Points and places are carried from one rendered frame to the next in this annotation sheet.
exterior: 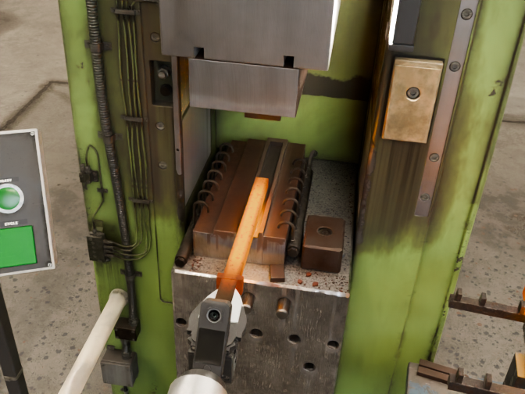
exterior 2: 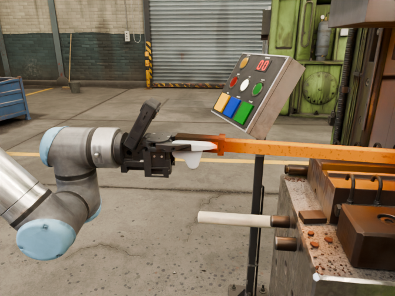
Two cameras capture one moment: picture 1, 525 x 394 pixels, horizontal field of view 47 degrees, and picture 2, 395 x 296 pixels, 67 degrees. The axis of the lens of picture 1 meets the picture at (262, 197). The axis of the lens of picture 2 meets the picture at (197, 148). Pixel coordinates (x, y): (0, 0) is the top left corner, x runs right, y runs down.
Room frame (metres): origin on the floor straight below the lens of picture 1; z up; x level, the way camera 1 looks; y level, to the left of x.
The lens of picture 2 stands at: (0.76, -0.54, 1.24)
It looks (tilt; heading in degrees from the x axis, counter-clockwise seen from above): 20 degrees down; 90
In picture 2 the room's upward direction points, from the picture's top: straight up
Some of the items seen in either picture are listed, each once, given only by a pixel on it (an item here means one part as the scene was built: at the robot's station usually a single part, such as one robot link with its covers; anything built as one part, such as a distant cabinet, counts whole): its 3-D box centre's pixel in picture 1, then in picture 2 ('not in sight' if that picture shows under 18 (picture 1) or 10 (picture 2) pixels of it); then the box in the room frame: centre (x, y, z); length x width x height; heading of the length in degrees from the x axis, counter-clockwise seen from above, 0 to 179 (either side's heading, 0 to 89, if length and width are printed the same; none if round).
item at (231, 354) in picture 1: (209, 363); (147, 152); (0.65, 0.07, 1.01); 0.12 x 0.08 x 0.09; 173
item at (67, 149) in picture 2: not in sight; (74, 148); (0.48, 0.09, 1.02); 0.12 x 0.09 x 0.10; 173
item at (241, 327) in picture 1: (231, 326); (171, 145); (0.71, 0.04, 1.04); 0.09 x 0.05 x 0.02; 170
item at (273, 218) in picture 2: (247, 303); (280, 221); (0.94, 0.02, 0.87); 0.04 x 0.03 x 0.03; 173
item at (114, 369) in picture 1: (119, 366); not in sight; (1.19, 0.39, 0.36); 0.09 x 0.07 x 0.12; 83
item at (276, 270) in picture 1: (277, 273); (312, 217); (0.98, -0.04, 0.92); 0.04 x 0.03 x 0.01; 2
